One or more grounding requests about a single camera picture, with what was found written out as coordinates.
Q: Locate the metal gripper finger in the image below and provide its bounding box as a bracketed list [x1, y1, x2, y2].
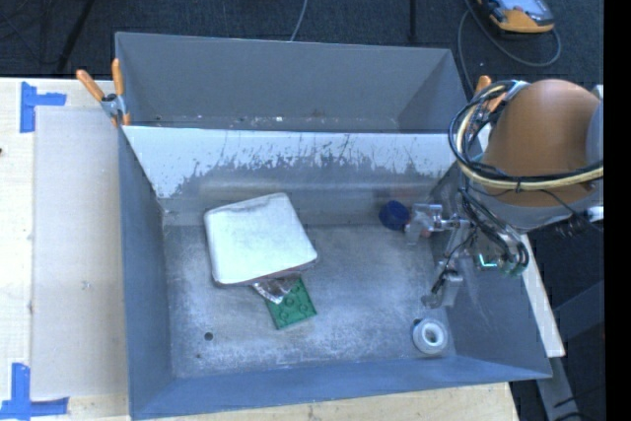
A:
[420, 271, 465, 311]
[404, 202, 470, 246]

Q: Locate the blue round cap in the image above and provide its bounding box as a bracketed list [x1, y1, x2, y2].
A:
[378, 199, 411, 233]

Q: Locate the grey metal bin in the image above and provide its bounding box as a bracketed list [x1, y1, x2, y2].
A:
[113, 31, 554, 421]

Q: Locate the dark green flat block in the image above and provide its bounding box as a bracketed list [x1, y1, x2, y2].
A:
[263, 275, 318, 331]

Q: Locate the white flat tray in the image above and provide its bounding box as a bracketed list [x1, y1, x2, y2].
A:
[203, 191, 319, 288]

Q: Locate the pale wood board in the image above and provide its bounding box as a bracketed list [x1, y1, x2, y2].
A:
[29, 105, 130, 403]

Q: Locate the white ring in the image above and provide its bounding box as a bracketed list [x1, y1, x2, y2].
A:
[412, 316, 451, 356]

